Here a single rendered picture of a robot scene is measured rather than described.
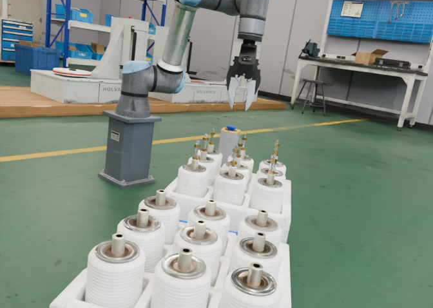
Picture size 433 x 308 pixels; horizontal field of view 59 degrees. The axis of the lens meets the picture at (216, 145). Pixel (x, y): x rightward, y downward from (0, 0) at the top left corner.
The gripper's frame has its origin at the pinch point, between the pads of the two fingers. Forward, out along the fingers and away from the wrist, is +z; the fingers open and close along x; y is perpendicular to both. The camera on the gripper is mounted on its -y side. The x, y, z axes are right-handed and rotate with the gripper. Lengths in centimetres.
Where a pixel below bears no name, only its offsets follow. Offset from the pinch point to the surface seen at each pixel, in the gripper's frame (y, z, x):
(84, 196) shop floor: 24, 46, 54
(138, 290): -54, 28, 12
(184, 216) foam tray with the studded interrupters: -6.0, 34.6, 11.2
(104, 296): -58, 27, 17
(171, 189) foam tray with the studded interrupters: -1.1, 28.7, 16.9
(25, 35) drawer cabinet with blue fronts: 458, -6, 334
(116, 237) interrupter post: -54, 19, 17
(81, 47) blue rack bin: 494, 1, 263
